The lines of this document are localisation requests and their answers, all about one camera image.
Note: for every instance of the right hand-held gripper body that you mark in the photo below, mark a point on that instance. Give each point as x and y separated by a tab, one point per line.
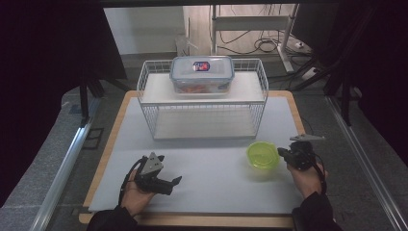
303	154

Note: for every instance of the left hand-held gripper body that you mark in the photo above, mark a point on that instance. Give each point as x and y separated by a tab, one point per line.
150	174

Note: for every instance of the green round plastic container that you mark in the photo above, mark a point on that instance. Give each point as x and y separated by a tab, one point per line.
263	155

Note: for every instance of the clear rectangular food container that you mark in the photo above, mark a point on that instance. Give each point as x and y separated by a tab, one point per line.
202	72

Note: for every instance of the person's left hand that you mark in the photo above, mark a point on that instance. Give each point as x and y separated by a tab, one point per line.
134	197

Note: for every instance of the person's right hand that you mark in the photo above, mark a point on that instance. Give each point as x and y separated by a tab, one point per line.
309	181

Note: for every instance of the white table mat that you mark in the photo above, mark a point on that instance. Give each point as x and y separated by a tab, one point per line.
205	179

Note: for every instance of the black metal stand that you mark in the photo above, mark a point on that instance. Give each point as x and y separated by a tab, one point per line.
85	99
345	102

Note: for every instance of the white power strip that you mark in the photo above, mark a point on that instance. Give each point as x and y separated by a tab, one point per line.
309	73

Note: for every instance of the black curtain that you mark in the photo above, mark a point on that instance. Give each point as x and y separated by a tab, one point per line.
41	80
378	64

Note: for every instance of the aluminium rail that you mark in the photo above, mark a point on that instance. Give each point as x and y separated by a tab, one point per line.
365	163
64	170

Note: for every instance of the white metal desk frame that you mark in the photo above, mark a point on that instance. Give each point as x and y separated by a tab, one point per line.
250	23

